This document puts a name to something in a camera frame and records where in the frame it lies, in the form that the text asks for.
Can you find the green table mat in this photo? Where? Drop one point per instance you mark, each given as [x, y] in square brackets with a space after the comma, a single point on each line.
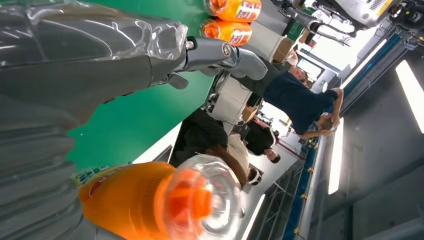
[139, 116]

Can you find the orange juice bottle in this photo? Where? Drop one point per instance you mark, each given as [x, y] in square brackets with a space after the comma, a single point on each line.
[238, 10]
[132, 198]
[232, 32]

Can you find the white desk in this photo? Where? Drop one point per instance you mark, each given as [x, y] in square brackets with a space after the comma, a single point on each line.
[155, 149]

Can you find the brown cardboard box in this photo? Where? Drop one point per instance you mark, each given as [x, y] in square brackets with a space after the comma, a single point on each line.
[283, 49]

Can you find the seated person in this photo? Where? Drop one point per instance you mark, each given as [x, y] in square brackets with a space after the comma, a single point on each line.
[198, 132]

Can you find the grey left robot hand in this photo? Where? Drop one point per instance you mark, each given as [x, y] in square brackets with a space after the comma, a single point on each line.
[82, 56]

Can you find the standing person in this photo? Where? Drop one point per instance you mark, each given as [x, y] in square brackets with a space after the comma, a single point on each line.
[294, 99]

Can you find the person in black top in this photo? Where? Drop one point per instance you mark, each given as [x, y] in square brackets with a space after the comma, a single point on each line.
[260, 139]

